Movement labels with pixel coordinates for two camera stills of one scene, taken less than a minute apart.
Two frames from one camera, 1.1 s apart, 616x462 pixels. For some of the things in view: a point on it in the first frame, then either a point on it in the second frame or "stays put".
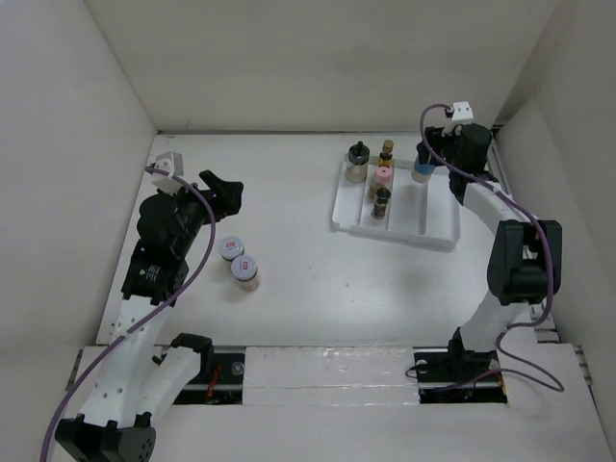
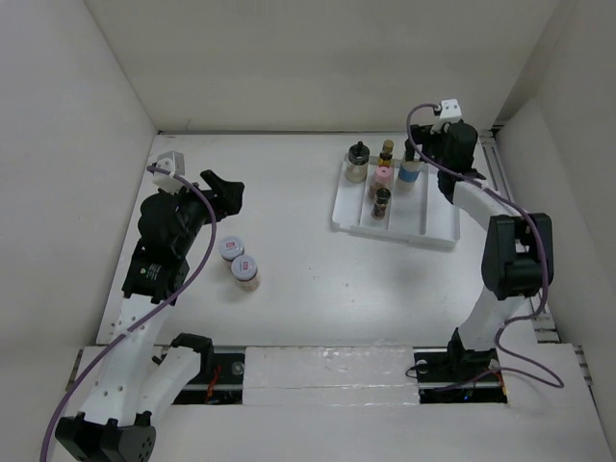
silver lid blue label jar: [422, 172] -> [408, 174]
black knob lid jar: [357, 163] stays put
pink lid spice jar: [383, 179] stays put
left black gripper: [225, 194] stays put
